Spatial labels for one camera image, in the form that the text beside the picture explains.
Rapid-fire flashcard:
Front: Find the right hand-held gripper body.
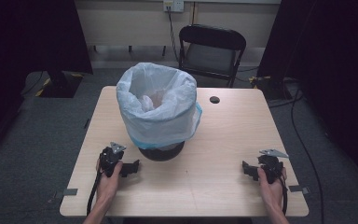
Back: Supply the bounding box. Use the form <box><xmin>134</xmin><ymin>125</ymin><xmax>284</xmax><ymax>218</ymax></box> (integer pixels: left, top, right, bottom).
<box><xmin>256</xmin><ymin>148</ymin><xmax>290</xmax><ymax>185</ymax></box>

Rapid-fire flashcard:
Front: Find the crumpled white paper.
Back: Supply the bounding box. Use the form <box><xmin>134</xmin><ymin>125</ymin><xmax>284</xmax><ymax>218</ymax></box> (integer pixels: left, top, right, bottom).
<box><xmin>137</xmin><ymin>92</ymin><xmax>166</xmax><ymax>114</ymax></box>

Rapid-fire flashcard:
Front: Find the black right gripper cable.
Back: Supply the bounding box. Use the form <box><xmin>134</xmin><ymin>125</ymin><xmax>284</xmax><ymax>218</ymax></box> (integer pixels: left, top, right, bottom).
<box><xmin>279</xmin><ymin>175</ymin><xmax>290</xmax><ymax>217</ymax></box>

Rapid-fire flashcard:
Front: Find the black round trash bin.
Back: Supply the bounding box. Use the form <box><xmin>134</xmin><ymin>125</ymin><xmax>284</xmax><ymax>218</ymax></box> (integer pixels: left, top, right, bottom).
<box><xmin>137</xmin><ymin>140</ymin><xmax>186</xmax><ymax>162</ymax></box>

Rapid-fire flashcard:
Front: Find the black stand base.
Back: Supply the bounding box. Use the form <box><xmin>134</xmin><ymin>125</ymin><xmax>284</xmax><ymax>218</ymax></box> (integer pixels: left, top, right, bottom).
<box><xmin>37</xmin><ymin>70</ymin><xmax>86</xmax><ymax>99</ymax></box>

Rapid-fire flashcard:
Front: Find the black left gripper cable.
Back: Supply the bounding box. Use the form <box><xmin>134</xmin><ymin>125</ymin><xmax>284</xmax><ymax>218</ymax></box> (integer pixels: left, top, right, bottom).
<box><xmin>86</xmin><ymin>170</ymin><xmax>104</xmax><ymax>217</ymax></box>

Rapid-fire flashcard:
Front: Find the black wall outlet cable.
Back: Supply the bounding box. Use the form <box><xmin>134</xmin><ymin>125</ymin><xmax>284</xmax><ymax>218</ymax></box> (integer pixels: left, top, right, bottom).
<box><xmin>166</xmin><ymin>7</ymin><xmax>181</xmax><ymax>63</ymax></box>

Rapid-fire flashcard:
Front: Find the black curtain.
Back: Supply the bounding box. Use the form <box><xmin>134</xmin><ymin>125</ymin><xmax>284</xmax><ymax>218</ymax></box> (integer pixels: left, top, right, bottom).
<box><xmin>0</xmin><ymin>0</ymin><xmax>94</xmax><ymax>163</ymax></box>
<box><xmin>256</xmin><ymin>0</ymin><xmax>358</xmax><ymax>189</ymax></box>

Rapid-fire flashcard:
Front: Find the person's right hand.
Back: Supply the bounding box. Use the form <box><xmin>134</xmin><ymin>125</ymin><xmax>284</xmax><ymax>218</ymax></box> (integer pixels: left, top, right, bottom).
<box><xmin>256</xmin><ymin>166</ymin><xmax>289</xmax><ymax>208</ymax></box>

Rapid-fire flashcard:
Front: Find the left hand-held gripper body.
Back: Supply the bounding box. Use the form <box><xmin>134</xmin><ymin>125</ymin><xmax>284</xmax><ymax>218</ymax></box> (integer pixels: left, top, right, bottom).
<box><xmin>100</xmin><ymin>141</ymin><xmax>128</xmax><ymax>178</ymax></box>

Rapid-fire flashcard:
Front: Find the white wall outlet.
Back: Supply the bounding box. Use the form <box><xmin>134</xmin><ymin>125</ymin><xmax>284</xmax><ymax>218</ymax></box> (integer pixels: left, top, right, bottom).
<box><xmin>162</xmin><ymin>0</ymin><xmax>186</xmax><ymax>14</ymax></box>

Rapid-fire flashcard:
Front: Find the black folding chair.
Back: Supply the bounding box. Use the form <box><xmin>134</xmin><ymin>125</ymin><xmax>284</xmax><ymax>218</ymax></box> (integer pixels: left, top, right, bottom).
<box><xmin>178</xmin><ymin>23</ymin><xmax>248</xmax><ymax>89</ymax></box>

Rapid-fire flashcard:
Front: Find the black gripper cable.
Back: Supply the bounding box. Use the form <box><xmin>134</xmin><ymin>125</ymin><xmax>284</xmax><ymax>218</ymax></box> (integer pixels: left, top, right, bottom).
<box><xmin>279</xmin><ymin>175</ymin><xmax>290</xmax><ymax>217</ymax></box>
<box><xmin>86</xmin><ymin>170</ymin><xmax>104</xmax><ymax>217</ymax></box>

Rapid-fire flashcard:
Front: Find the black floor cable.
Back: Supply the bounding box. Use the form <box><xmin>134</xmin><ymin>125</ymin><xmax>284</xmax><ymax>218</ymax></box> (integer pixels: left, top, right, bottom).
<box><xmin>289</xmin><ymin>88</ymin><xmax>325</xmax><ymax>224</ymax></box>

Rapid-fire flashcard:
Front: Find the person's left hand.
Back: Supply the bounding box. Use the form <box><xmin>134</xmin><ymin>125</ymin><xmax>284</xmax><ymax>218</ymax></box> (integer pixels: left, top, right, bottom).
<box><xmin>95</xmin><ymin>158</ymin><xmax>124</xmax><ymax>203</ymax></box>

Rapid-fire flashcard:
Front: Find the white plastic trash bag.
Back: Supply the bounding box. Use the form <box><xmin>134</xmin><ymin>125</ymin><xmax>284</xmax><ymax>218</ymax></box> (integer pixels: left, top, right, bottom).
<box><xmin>116</xmin><ymin>62</ymin><xmax>204</xmax><ymax>151</ymax></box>

